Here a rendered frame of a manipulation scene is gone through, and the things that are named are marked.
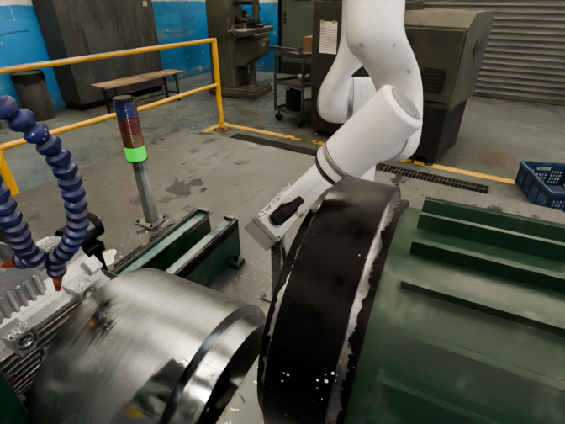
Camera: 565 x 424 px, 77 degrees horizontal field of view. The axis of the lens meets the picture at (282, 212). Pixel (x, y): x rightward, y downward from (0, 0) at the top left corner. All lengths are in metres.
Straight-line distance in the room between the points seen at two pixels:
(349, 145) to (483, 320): 0.42
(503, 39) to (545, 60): 0.68
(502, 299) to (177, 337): 0.31
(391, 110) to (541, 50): 6.50
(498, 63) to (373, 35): 6.44
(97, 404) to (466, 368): 0.34
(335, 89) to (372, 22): 0.39
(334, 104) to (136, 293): 0.70
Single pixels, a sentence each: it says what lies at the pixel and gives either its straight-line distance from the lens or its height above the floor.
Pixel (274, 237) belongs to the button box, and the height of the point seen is 1.05.
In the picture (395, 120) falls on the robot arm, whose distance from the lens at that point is 0.54.
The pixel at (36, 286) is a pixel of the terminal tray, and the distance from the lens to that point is 0.66.
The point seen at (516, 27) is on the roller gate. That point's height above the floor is 1.04.
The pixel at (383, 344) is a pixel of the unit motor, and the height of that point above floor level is 1.32.
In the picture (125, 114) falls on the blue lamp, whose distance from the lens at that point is 1.13.
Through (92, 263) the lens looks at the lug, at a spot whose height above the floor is 1.09.
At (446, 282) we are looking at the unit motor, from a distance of 0.19.
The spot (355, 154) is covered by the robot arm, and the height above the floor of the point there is 1.26.
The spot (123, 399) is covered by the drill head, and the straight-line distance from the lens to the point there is 0.41.
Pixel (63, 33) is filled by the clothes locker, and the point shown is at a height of 1.03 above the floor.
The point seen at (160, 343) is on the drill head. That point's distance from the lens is 0.41.
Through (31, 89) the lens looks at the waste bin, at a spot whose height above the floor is 0.42.
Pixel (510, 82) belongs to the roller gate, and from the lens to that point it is 7.06.
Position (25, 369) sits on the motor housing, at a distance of 0.66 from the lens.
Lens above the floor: 1.47
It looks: 31 degrees down
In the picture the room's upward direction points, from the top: straight up
